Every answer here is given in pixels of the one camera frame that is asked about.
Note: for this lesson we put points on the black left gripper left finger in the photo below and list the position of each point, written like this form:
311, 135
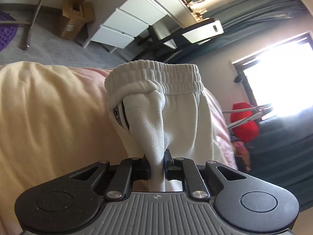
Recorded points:
73, 201

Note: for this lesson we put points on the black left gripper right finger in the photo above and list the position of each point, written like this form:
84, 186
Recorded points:
243, 201

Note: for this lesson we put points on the dark teal right curtain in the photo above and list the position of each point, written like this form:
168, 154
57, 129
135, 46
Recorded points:
282, 154

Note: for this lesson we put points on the pink and cream bed duvet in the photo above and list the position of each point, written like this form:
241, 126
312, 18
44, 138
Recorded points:
54, 120

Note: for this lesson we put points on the bright window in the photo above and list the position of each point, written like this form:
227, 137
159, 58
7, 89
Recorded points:
279, 75

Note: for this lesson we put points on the black chair with white seat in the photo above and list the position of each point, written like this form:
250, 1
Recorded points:
193, 35

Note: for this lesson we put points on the purple textured mat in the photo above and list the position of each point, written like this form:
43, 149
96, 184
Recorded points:
8, 32

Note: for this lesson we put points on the brown cardboard box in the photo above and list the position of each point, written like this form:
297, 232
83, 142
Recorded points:
75, 14

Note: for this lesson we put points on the teal left curtain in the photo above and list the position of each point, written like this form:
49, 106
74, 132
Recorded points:
240, 19

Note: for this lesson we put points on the white drawer dresser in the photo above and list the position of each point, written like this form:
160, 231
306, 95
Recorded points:
118, 22

